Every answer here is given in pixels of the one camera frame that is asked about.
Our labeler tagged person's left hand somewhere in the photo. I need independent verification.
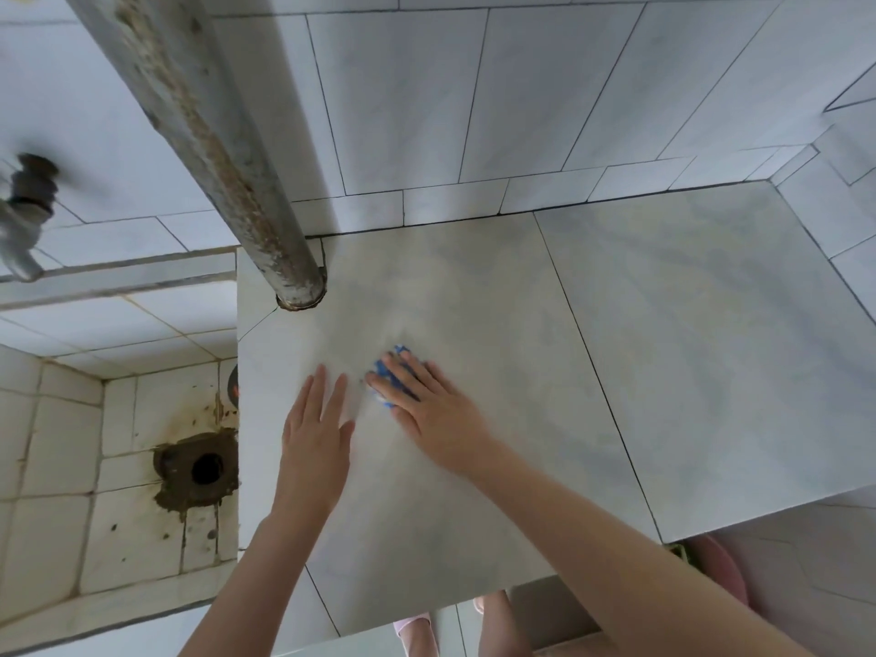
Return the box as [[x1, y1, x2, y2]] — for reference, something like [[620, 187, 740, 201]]
[[273, 365, 356, 519]]

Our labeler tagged person's right hand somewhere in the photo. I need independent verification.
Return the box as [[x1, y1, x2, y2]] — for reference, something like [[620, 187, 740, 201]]
[[364, 353, 508, 481]]

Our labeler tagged blue white wavy cloth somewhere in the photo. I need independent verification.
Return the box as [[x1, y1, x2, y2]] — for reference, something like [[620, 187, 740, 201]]
[[366, 345, 416, 410]]

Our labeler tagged person's right forearm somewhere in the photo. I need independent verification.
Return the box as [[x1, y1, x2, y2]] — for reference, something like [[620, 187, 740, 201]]
[[472, 454, 817, 657]]

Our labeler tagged person's left forearm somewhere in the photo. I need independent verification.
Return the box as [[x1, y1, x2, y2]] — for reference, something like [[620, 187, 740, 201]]
[[179, 502, 331, 657]]

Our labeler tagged person's left pink slipper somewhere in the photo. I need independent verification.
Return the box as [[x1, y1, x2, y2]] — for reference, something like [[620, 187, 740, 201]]
[[393, 611, 433, 641]]

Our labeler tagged person's right leg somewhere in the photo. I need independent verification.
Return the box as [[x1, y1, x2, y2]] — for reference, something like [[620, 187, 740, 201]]
[[478, 589, 537, 657]]

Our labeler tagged person's leg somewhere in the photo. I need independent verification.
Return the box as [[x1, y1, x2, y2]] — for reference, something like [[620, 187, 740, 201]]
[[403, 619, 440, 657], [478, 589, 537, 657]]

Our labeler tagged person's left leg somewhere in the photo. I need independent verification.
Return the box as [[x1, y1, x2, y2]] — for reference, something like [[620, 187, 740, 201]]
[[403, 619, 440, 657]]

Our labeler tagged white tiled sink basin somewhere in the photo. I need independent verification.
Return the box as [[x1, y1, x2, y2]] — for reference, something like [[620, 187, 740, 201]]
[[0, 247, 240, 656]]

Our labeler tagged pink trash bin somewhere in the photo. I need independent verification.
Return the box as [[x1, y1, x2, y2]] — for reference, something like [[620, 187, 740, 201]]
[[670, 533, 751, 607]]

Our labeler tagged rusty grey metal pipe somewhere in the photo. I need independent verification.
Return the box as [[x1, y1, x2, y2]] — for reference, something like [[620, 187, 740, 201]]
[[61, 0, 329, 313]]

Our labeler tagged grey metal tap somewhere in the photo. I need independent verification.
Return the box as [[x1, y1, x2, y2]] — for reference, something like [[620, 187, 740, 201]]
[[0, 197, 47, 284]]

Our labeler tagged black tap knob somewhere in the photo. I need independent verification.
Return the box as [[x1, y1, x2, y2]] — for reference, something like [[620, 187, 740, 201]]
[[10, 153, 62, 221]]

